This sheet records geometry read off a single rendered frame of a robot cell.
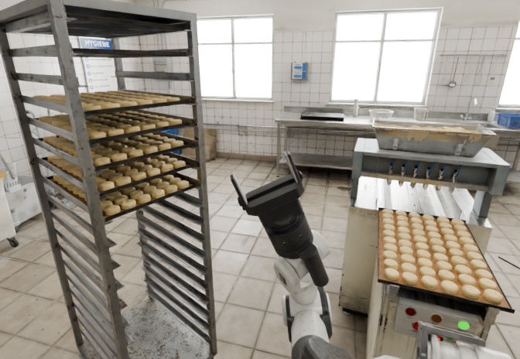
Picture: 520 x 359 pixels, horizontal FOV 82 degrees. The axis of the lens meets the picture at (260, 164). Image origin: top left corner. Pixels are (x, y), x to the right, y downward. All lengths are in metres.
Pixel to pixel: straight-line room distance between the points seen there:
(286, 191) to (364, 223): 1.39
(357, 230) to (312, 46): 3.50
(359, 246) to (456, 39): 3.72
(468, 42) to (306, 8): 2.26
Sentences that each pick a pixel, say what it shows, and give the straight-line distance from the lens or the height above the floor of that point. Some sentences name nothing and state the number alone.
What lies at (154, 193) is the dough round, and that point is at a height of 1.15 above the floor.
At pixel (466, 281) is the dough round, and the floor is 0.92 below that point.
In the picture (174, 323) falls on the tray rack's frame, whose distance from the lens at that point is 2.12.
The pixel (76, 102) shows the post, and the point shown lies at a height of 1.53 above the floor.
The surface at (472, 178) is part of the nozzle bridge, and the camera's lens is 1.94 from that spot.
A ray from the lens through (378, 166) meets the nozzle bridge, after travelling 1.86.
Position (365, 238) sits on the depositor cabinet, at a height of 0.64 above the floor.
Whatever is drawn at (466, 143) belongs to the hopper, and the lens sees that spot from 1.84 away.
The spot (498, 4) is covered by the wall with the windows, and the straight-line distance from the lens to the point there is 5.29.
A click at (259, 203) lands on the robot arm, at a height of 1.40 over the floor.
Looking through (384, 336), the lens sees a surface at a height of 0.64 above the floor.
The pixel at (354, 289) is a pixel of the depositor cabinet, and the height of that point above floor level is 0.25.
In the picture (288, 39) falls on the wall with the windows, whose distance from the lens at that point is 4.99.
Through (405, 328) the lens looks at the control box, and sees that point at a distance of 1.34.
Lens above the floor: 1.64
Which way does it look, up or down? 19 degrees down
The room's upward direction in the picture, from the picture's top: straight up
